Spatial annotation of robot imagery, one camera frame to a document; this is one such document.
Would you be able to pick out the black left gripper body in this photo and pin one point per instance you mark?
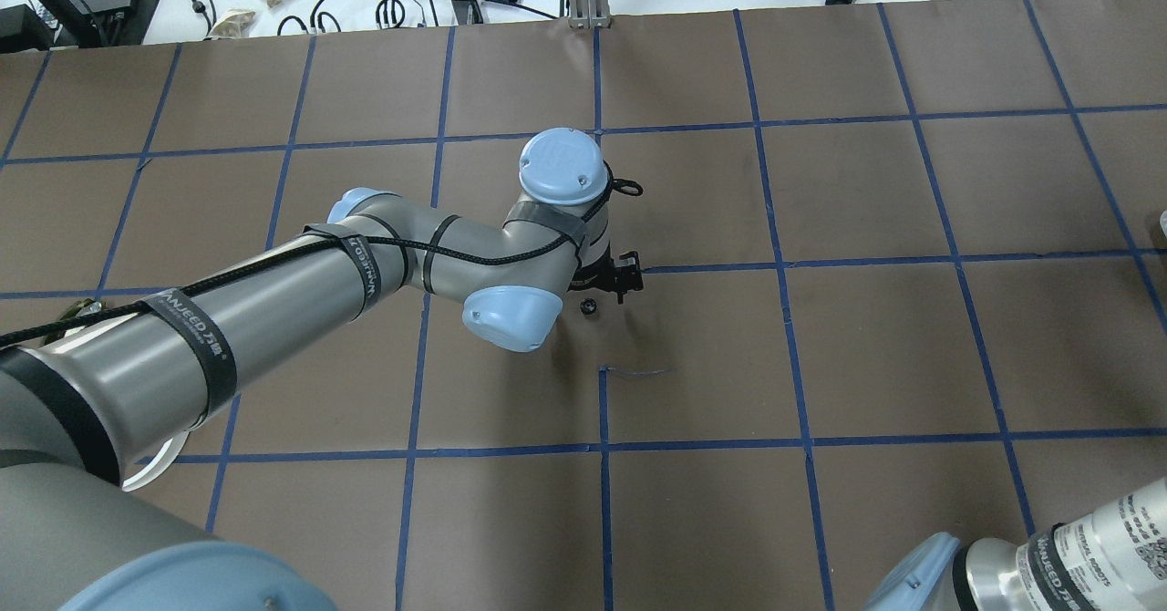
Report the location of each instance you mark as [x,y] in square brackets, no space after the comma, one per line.
[596,274]

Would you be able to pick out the green curved brake shoe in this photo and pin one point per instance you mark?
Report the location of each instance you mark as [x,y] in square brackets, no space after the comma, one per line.
[84,307]

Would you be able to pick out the white curved plastic clip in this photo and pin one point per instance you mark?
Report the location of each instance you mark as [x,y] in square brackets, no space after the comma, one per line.
[166,456]

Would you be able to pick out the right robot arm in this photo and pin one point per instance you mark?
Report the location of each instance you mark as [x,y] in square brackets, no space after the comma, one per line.
[1110,559]

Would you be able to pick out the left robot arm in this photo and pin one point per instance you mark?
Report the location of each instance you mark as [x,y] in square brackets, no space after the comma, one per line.
[86,396]

